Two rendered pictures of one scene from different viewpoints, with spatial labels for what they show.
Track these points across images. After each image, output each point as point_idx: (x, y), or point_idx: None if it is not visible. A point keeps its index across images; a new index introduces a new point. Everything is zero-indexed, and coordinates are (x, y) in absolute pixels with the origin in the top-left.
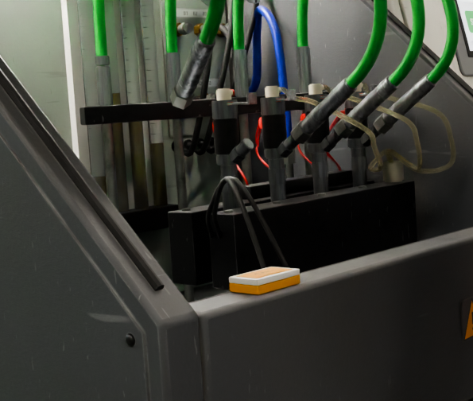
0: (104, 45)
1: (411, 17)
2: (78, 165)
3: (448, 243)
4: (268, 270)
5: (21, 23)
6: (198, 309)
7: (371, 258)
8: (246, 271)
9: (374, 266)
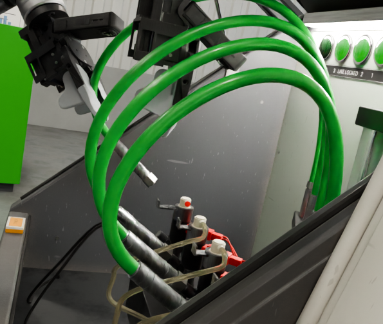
0: (311, 173)
1: (369, 267)
2: (74, 166)
3: None
4: (15, 222)
5: (345, 152)
6: (15, 212)
7: (7, 263)
8: (127, 301)
9: None
